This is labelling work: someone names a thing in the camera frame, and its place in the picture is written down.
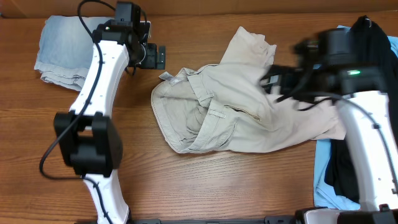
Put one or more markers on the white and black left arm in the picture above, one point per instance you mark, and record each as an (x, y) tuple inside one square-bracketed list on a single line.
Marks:
[(87, 137)]

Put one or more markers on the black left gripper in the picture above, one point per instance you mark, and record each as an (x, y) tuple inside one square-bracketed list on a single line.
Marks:
[(160, 56)]

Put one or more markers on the light blue t-shirt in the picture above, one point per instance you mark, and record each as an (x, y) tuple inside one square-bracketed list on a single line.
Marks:
[(335, 184)]

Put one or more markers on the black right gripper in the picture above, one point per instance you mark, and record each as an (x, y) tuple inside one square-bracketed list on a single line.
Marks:
[(286, 75)]

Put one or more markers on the black t-shirt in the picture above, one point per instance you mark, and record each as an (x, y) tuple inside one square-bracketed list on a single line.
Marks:
[(362, 101)]

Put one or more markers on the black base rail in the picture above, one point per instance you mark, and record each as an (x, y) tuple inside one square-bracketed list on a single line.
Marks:
[(214, 221)]

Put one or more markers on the beige khaki shorts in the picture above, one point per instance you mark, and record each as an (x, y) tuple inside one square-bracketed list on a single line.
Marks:
[(221, 107)]

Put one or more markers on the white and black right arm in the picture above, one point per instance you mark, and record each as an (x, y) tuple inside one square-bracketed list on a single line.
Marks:
[(328, 70)]

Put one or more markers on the folded light blue denim shorts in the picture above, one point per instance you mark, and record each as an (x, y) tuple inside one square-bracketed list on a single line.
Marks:
[(65, 52)]

